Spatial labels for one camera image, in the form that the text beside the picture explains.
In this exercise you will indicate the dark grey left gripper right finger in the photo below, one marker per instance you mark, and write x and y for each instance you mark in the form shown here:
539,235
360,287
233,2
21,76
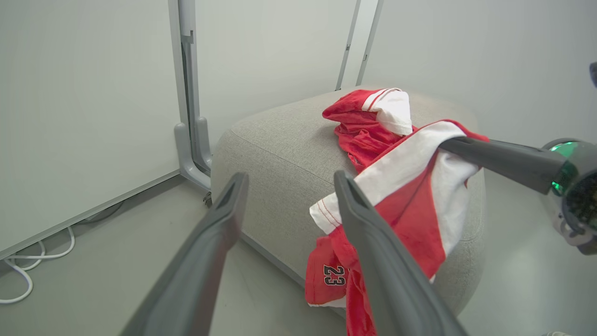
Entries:
396,289

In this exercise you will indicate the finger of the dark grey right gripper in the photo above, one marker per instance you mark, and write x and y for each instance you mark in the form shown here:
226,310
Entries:
508,161

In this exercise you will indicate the grey partition foot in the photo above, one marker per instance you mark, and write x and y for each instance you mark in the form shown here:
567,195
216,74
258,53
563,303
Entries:
186,158
204,140

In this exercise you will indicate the red garment with striped trim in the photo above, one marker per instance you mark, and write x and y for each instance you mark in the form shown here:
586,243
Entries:
359,140

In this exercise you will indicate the grey fabric sofa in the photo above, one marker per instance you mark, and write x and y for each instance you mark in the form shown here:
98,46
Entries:
280,163

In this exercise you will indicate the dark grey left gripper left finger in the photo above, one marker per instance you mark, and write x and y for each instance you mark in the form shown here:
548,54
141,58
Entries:
186,289

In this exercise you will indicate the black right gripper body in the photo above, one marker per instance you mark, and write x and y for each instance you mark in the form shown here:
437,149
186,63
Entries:
580,200

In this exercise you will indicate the red garment with number 23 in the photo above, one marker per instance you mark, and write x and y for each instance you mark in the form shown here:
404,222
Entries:
410,219

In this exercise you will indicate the small black caster wheel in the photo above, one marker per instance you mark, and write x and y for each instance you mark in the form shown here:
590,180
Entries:
208,198

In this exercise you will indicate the wide white partition panel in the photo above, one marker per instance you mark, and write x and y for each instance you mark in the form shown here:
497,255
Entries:
84,116

